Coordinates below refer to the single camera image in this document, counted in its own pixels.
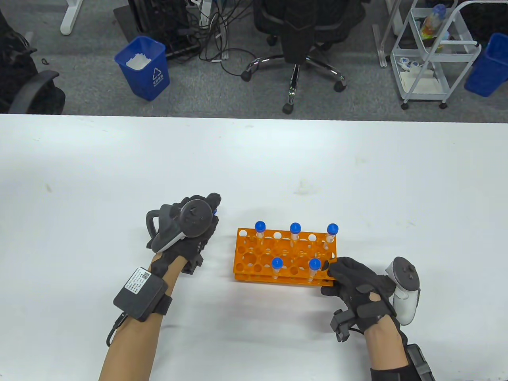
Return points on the white rolling cart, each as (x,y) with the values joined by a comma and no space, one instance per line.
(448,54)

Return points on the person's left forearm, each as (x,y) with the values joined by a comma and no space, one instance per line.
(131,349)

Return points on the black box with white label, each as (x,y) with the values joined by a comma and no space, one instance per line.
(139,293)

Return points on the white folded sheet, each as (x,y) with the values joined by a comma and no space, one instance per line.
(420,83)

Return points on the white power strip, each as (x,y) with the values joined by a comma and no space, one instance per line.
(205,12)

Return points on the blue bin with white symbol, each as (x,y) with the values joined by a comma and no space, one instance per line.
(151,79)

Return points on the plain blue bin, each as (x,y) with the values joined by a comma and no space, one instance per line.
(486,67)

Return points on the person's right hand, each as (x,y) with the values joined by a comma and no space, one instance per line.
(357,285)

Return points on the white desk leg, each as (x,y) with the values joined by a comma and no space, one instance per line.
(381,47)
(69,20)

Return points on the grey tracking controller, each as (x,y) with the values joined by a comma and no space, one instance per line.
(406,305)
(196,218)

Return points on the colourful plastic bottle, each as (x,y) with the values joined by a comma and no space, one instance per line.
(432,22)

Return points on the black office chair chrome base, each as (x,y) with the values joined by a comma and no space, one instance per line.
(297,39)

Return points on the black computer tower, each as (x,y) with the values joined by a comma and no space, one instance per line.
(158,24)

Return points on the orange test tube rack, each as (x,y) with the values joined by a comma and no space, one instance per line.
(258,278)

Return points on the person's left hand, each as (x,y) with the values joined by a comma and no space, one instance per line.
(200,244)

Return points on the black chair with grey armrest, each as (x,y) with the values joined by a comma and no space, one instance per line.
(24,79)

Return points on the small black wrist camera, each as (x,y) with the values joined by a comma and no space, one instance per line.
(194,265)
(341,323)

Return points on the black lattice frame module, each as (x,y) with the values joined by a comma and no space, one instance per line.
(420,365)

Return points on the white crumpled paper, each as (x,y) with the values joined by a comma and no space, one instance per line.
(137,61)

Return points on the small white blue objects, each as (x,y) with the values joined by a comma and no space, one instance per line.
(406,62)

